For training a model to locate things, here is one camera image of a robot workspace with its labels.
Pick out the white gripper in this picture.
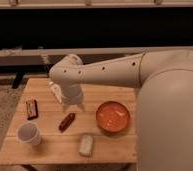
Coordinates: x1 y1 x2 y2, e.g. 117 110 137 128
61 84 85 112

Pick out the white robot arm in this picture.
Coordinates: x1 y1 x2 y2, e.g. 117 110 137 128
49 50 193 171

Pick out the white sponge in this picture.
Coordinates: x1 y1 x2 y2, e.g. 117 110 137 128
79 135 94 157

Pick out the wooden table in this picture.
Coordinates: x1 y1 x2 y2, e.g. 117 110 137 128
0 78 136 165

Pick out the dark candy bar wrapper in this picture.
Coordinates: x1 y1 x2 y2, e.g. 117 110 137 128
26 99 38 120

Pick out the orange bowl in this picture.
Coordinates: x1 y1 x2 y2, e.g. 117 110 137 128
96 101 130 133

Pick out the white paper cup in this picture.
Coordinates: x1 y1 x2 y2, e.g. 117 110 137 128
17 122 41 146

